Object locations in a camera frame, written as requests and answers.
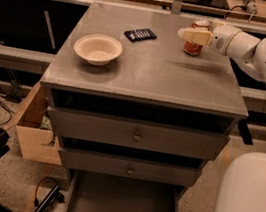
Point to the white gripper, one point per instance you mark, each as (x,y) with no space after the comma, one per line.
(221,38)

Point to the red coke can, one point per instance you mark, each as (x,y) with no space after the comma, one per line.
(194,49)

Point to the white paper bowl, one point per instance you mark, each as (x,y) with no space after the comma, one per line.
(98,49)

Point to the dark blue snack packet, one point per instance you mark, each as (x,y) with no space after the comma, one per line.
(139,35)

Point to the grey drawer cabinet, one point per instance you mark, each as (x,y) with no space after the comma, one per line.
(152,81)

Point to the lower grey drawer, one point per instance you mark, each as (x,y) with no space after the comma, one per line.
(128,167)

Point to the grey drawer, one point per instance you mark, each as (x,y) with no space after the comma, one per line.
(128,167)
(119,131)

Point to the upper grey drawer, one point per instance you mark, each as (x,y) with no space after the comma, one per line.
(119,131)

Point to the cardboard box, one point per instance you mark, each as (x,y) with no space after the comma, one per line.
(36,142)

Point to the black power strip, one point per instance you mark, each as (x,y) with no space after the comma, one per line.
(53,195)

